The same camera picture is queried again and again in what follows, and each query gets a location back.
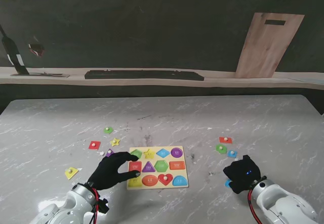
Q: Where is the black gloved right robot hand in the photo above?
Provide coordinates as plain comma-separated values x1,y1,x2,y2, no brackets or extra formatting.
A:
222,154,262,195

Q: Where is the dark wine bottle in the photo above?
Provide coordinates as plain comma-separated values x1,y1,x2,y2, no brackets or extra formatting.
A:
0,24,30,75

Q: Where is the light wooden shelf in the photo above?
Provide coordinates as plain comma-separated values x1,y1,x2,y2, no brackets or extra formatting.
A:
0,66,324,91

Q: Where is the red heart puzzle piece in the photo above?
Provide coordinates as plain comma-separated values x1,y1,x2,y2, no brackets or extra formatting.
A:
157,173,174,187

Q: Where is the wooden cutting board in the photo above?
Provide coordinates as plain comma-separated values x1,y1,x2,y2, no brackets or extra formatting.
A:
233,12,305,79

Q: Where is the yellow pentagon puzzle piece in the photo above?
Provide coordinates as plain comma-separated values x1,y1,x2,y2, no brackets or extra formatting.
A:
64,167,79,181

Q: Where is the red wine glass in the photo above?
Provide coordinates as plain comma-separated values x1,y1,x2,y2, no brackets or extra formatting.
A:
27,34,55,77

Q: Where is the long black tray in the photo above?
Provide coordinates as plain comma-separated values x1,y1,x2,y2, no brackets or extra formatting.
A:
84,69,205,81

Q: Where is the thin flat serving board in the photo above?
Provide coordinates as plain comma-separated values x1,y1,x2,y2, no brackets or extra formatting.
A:
10,72,70,79

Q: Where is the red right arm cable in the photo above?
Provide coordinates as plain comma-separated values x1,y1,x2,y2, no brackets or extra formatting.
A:
247,190,263,224

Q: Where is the yellow wooden shape puzzle board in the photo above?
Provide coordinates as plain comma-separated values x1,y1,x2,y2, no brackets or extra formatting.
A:
126,146,190,191

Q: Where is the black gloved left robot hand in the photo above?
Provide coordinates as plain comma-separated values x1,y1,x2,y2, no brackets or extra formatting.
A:
87,151,142,191

